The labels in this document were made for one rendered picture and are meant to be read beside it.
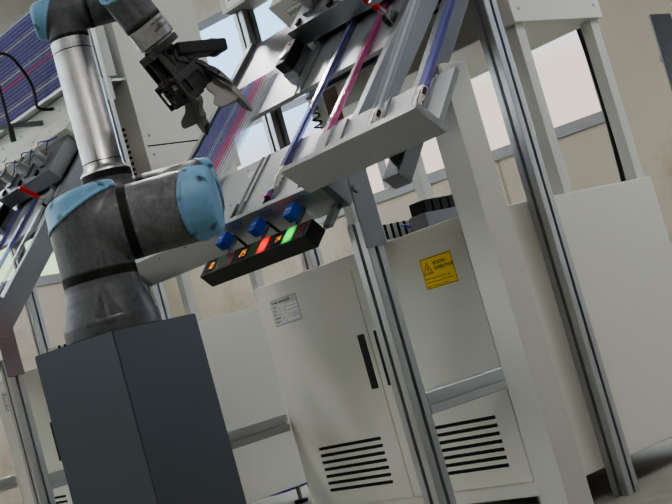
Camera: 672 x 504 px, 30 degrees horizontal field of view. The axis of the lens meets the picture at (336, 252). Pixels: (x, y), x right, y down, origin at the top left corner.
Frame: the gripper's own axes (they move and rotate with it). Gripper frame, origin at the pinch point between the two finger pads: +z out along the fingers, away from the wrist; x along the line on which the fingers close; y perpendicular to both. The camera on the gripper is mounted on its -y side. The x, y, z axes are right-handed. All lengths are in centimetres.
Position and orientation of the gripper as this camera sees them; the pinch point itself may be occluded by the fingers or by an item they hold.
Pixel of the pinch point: (231, 121)
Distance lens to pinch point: 241.1
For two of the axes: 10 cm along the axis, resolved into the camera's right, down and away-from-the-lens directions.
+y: -5.1, 6.1, -6.1
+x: 6.3, -2.3, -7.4
